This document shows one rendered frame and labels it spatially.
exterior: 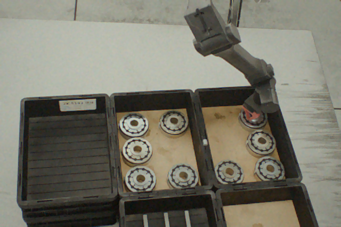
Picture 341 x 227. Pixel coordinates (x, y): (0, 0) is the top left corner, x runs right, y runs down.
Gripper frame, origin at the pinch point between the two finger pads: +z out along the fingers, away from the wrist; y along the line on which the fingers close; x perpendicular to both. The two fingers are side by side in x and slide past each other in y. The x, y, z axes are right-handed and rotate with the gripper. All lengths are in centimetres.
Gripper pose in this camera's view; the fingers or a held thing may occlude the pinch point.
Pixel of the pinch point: (254, 113)
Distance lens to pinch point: 181.9
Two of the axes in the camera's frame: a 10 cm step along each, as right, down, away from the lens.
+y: 7.0, -5.5, 4.6
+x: -7.1, -6.1, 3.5
